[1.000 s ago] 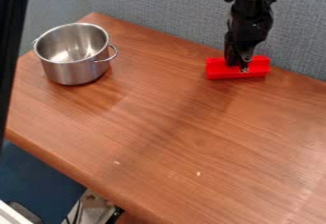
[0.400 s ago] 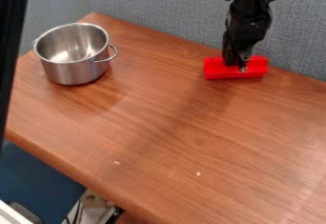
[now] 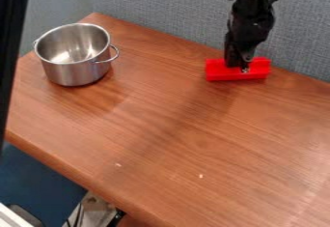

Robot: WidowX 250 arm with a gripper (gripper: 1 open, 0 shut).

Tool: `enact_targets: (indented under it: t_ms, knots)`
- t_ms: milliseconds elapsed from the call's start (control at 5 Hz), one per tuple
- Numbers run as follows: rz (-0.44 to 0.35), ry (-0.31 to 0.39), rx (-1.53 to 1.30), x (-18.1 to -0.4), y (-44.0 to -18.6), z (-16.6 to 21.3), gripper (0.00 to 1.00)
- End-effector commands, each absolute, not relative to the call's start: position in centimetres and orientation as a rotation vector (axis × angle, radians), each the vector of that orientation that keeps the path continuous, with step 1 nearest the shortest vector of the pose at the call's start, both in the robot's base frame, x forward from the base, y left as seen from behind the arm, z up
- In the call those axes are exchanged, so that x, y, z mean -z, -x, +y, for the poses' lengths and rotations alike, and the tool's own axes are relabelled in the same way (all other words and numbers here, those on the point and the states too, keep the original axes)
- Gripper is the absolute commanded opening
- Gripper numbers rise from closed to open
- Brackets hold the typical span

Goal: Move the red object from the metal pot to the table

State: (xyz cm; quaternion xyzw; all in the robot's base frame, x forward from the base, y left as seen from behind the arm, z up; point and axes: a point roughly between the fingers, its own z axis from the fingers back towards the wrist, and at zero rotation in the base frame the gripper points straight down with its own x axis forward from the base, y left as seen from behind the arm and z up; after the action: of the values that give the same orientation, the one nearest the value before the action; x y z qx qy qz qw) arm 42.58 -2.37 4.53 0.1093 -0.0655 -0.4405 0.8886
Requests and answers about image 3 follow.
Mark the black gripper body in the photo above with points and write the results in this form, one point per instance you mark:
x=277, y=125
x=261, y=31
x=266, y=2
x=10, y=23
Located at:
x=250, y=24

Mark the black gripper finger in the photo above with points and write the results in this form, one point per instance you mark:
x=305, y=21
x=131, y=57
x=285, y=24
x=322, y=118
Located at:
x=239, y=59

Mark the red rectangular block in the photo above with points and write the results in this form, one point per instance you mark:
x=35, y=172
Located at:
x=218, y=72

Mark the stainless steel pot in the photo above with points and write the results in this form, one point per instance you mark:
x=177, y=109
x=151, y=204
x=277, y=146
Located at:
x=76, y=53

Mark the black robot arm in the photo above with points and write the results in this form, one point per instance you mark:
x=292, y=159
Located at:
x=250, y=23

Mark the white object at corner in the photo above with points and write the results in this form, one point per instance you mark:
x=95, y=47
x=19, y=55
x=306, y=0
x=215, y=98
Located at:
x=10, y=219

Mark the dark vertical post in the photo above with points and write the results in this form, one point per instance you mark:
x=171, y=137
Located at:
x=12, y=14

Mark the metal table leg bracket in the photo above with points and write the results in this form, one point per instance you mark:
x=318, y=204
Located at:
x=94, y=213

